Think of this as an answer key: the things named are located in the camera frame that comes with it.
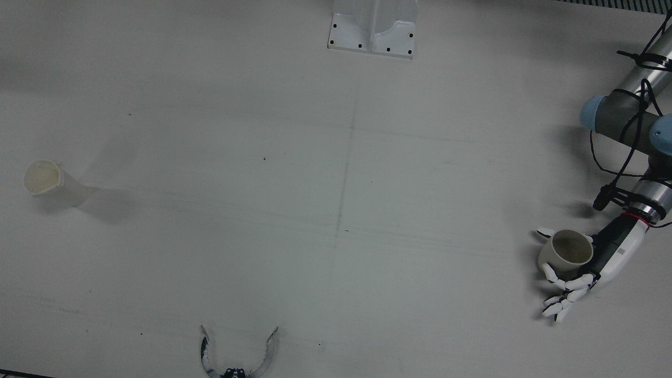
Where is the beige ceramic cup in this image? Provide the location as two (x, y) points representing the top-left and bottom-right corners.
(538, 229), (594, 274)

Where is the white paper cup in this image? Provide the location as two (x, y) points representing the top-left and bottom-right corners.
(23, 159), (90, 208)

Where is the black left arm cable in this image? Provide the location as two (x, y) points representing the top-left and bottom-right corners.
(589, 10), (672, 232)

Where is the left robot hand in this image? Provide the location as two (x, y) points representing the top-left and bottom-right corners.
(535, 213), (652, 323)

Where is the reacher grabber tool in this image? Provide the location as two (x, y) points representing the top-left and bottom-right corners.
(199, 325), (279, 378)

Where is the aluminium post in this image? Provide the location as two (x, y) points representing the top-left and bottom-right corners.
(328, 0), (419, 59)

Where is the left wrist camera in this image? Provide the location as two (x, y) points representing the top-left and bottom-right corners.
(593, 183), (618, 212)

